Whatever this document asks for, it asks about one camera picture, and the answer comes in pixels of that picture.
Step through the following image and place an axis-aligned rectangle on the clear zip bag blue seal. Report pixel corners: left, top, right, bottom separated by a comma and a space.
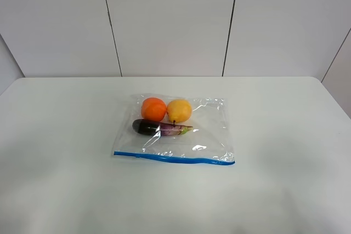
112, 93, 235, 165

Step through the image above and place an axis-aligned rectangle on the yellow pear fruit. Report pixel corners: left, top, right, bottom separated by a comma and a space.
167, 99, 192, 123

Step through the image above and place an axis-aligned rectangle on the orange fruit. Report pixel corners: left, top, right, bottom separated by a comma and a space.
141, 98, 167, 122

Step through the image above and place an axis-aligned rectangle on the purple eggplant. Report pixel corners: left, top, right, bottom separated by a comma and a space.
132, 119, 193, 136

